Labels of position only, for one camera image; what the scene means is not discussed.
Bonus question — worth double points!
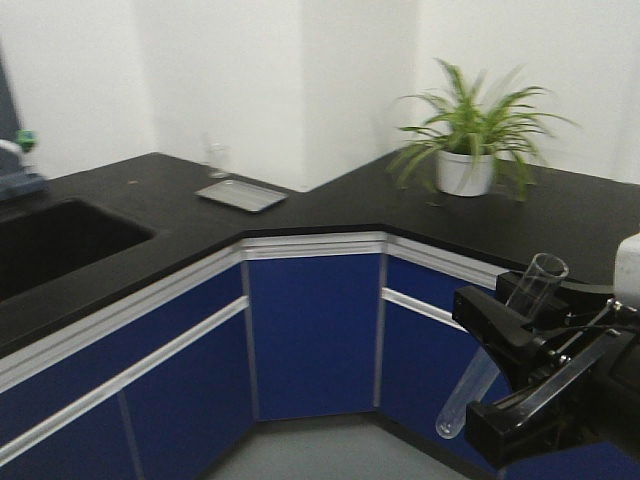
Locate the blue base cabinets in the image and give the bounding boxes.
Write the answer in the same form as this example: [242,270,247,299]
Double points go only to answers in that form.
[0,230,516,480]

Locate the clear glass beaker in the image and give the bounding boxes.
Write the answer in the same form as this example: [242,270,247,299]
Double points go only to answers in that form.
[203,134,229,179]

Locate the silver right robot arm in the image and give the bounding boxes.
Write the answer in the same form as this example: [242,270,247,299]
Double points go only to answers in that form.
[453,235,639,468]

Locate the faucet with green knob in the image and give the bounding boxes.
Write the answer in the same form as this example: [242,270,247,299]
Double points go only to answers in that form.
[1,130,47,202]

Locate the metal tray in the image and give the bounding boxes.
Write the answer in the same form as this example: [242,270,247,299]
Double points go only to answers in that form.
[195,179,288,213]

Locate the green spider plant white pot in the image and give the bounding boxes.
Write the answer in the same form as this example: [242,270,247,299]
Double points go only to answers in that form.
[386,58,579,202]

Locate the tall clear test tube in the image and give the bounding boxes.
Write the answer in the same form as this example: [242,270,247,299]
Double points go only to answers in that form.
[435,253,569,439]

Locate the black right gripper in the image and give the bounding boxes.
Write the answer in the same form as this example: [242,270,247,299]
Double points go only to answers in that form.
[453,271,639,468]

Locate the black sink basin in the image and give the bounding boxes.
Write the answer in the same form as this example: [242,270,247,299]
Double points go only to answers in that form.
[1,199,155,301]

